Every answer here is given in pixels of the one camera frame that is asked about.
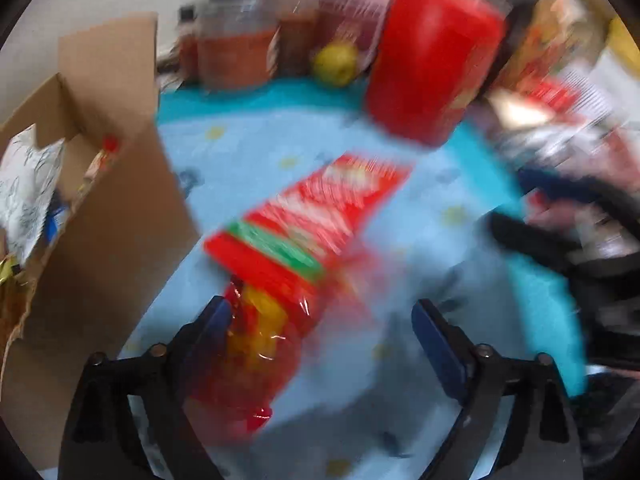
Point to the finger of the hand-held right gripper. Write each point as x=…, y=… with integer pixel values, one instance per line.
x=560, y=187
x=530, y=240

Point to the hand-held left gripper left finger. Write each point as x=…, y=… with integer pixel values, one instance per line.
x=216, y=325

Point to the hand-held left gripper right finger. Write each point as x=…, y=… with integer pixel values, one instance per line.
x=440, y=350

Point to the cardboard box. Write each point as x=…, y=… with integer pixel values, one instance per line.
x=100, y=280

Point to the red green snack packet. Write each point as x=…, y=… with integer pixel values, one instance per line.
x=310, y=230

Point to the small red snack packet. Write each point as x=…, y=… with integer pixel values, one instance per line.
x=102, y=160

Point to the white patterned snack packet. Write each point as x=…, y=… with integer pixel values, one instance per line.
x=27, y=185

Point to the red tin container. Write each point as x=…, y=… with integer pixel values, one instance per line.
x=430, y=60

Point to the blue leaf print tablecloth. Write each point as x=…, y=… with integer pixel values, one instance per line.
x=300, y=150

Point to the yellow green fruit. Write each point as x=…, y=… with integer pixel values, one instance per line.
x=336, y=65

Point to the jar with red contents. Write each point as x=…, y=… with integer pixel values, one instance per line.
x=235, y=50

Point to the pink container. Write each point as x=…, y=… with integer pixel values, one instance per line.
x=345, y=5

